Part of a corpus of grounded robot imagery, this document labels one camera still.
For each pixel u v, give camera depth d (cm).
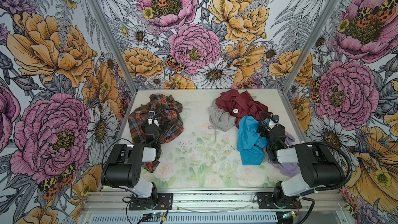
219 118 99
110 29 89
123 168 45
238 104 97
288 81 119
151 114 78
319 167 46
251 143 88
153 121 78
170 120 96
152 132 71
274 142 73
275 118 79
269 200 74
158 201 73
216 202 76
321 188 49
